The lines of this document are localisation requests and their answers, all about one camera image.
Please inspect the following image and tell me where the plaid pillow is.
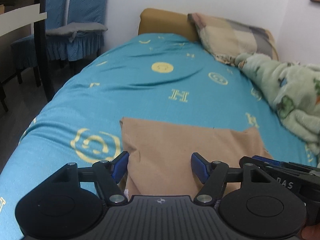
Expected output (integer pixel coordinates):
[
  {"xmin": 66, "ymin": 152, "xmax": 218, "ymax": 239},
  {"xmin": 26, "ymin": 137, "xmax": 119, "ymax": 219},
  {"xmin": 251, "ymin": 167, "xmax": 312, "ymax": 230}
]
[{"xmin": 188, "ymin": 13, "xmax": 279, "ymax": 66}]

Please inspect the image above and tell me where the teal patterned bed sheet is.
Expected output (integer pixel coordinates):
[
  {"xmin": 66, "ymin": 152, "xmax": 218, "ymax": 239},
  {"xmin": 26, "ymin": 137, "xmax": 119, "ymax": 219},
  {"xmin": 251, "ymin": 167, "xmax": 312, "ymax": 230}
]
[{"xmin": 1, "ymin": 34, "xmax": 317, "ymax": 239}]

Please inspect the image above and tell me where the green fleece blanket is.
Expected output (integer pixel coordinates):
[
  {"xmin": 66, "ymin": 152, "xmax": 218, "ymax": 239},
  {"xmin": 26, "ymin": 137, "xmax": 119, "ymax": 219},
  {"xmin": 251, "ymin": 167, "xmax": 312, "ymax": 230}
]
[{"xmin": 234, "ymin": 53, "xmax": 319, "ymax": 158}]

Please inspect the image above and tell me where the blue covered chair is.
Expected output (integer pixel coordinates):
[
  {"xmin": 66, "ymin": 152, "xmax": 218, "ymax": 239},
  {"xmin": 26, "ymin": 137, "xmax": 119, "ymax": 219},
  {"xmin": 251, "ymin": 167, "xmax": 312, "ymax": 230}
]
[
  {"xmin": 46, "ymin": 0, "xmax": 66, "ymax": 30},
  {"xmin": 46, "ymin": 0, "xmax": 107, "ymax": 62}
]

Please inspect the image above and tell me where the tan garment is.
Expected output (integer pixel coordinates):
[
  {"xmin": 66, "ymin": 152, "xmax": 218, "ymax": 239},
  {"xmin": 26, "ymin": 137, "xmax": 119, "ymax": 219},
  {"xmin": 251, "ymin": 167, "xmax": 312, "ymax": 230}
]
[{"xmin": 120, "ymin": 118, "xmax": 271, "ymax": 198}]

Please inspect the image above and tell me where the mustard yellow headboard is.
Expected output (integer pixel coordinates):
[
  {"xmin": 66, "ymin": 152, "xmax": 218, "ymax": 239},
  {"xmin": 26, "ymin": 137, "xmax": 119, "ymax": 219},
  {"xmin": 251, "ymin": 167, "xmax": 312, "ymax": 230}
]
[{"xmin": 138, "ymin": 8, "xmax": 200, "ymax": 42}]

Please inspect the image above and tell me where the person's right hand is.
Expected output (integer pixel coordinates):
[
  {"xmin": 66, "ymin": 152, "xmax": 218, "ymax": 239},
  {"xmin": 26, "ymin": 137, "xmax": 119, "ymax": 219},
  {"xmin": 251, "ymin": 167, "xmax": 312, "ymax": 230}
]
[{"xmin": 301, "ymin": 224, "xmax": 320, "ymax": 240}]

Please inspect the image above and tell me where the grey seat cushion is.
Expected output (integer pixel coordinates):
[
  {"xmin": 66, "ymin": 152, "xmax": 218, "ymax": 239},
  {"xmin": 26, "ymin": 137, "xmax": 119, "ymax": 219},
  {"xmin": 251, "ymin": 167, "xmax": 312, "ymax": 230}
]
[{"xmin": 46, "ymin": 22, "xmax": 107, "ymax": 42}]

